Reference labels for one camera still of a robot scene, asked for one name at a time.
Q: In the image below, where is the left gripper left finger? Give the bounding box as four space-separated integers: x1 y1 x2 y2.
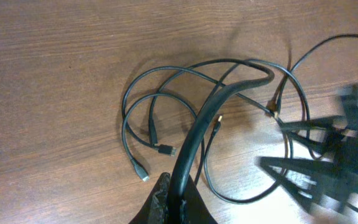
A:
129 172 170 224

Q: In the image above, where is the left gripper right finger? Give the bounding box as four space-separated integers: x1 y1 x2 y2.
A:
180 177 217 224

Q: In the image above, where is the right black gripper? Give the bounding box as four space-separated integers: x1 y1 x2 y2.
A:
259 86 358 213

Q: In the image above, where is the thick black usb cable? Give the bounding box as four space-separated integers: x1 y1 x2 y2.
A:
121 58 275 224

